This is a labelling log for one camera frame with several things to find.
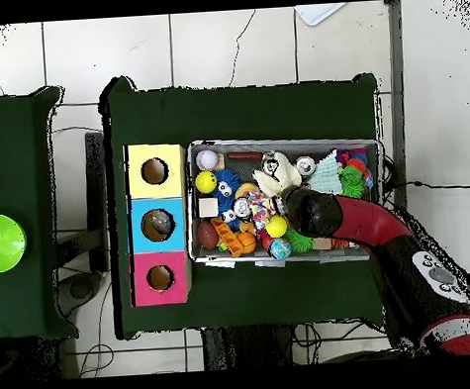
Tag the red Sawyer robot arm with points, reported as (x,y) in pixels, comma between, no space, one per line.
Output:
(363,218)

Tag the cream knitted cloth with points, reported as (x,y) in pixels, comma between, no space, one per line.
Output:
(287,175)

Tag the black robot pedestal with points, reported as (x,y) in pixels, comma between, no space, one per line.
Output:
(248,346)

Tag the yellow smiley ball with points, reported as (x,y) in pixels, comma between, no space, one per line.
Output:
(205,182)

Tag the white flat board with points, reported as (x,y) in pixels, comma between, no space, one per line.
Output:
(319,13)

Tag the mint green knitted cloth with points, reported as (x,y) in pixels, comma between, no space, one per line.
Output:
(325,175)

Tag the wooden box with three holes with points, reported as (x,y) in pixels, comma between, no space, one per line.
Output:
(170,178)

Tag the dark grey rounded object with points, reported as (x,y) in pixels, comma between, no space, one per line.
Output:
(80,289)

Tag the shallow clear mesh bin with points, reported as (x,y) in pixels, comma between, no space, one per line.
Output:
(243,170)

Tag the pale wooden block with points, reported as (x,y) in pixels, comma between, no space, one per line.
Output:
(208,208)

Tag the crushed clear plastic bottle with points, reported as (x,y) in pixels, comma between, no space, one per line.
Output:
(160,223)

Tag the brown toy football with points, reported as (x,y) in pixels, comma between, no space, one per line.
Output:
(207,236)

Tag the white baseball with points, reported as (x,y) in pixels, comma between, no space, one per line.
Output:
(207,159)

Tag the plain yellow ball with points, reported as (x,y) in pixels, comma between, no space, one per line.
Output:
(276,226)

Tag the blue globe ball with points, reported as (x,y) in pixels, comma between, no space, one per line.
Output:
(280,249)

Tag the bright green plastic bowl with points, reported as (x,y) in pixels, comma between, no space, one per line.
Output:
(4,242)

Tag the black upright panel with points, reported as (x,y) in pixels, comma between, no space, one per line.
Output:
(96,199)

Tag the dark green tablecloth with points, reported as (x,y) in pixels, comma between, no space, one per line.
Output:
(14,156)
(214,112)

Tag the blue spiky toy with eyes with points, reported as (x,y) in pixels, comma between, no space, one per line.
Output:
(230,179)

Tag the orange plastic ladder toy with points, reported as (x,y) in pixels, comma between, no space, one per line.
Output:
(227,237)

